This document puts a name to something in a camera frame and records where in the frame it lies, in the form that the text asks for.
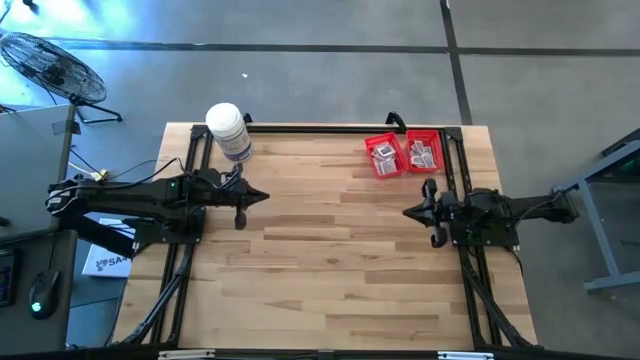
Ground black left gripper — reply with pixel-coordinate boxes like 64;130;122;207
222;163;271;231

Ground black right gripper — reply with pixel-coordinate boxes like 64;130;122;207
402;177;454;250

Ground white wipes canister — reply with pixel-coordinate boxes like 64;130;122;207
205;102;255;163

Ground red plastic basket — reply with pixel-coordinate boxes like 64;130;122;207
405;129;446;174
363;131;408;180

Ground white printed cardboard box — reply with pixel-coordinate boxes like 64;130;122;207
82;218;137;279

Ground large grey flat panel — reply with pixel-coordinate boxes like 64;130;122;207
0;103;77;246

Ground black computer mouse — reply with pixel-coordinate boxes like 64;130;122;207
28;269;62;320

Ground black floor fan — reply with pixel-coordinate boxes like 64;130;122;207
0;31;124;125

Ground black keyboard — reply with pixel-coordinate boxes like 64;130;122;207
0;248;22;308

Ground dark grey desk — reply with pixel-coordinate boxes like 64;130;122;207
0;230;80;354

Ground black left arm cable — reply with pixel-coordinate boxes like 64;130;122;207
67;147;186;184

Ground silver aluminium bracket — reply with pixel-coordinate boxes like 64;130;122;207
158;349;216;360
437;350;496;360

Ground blue-grey metal cart frame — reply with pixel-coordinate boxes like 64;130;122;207
549;127;640;295

